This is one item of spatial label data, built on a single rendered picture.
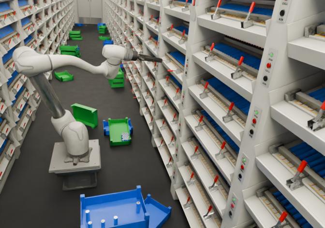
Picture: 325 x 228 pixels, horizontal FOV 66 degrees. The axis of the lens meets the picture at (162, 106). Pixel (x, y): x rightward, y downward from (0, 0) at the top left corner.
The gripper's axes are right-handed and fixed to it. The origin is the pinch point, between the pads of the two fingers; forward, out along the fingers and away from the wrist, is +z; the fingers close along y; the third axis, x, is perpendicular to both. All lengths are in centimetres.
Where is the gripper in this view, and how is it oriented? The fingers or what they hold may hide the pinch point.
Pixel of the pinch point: (157, 59)
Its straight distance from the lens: 194.8
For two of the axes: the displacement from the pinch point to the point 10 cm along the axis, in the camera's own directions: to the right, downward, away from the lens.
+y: 2.5, 4.2, -8.7
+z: 9.4, 1.1, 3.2
